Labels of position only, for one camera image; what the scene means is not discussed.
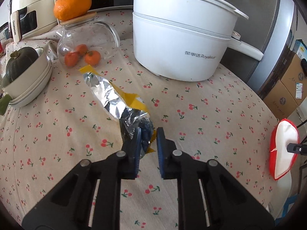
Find small tangerine right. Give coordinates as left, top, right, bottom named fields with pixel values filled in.
left=84, top=50, right=101, bottom=67

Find cardboard box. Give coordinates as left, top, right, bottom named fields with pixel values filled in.
left=263, top=81, right=298, bottom=120
left=281, top=53, right=306, bottom=105

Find small tangerine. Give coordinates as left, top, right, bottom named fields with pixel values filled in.
left=84, top=50, right=101, bottom=67
left=75, top=44, right=88, bottom=56
left=64, top=52, right=79, bottom=67

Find red instant noodle tray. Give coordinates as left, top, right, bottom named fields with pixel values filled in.
left=269, top=119, right=300, bottom=181

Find small tangerine middle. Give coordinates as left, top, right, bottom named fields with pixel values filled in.
left=75, top=44, right=88, bottom=56

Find large orange on jar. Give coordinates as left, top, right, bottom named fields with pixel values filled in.
left=53, top=0, right=92, bottom=21

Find grey refrigerator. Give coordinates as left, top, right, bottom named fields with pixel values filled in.
left=221, top=0, right=295, bottom=93

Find cardboard box upper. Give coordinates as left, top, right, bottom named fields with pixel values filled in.
left=281, top=53, right=306, bottom=105

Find glass jar with wooden lid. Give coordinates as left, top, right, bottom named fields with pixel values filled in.
left=57, top=12, right=120, bottom=71

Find small tangerine left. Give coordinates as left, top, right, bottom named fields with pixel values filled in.
left=64, top=52, right=79, bottom=67

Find cardboard box lower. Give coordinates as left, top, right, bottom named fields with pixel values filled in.
left=263, top=81, right=298, bottom=120

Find stacked white bowls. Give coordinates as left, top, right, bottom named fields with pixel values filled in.
left=1, top=47, right=53, bottom=108

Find cherry print tablecloth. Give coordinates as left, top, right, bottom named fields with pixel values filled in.
left=0, top=6, right=280, bottom=230

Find yellow foil wrapper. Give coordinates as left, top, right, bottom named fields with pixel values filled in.
left=78, top=65, right=156, bottom=158

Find white trash bin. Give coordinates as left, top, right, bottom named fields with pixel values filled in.
left=266, top=171, right=292, bottom=220

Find green pumpkin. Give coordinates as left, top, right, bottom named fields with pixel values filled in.
left=1, top=47, right=39, bottom=88

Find cream air fryer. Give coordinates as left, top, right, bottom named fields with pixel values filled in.
left=10, top=0, right=58, bottom=43

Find white electric cooking pot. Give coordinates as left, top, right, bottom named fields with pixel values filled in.
left=133, top=0, right=263, bottom=81

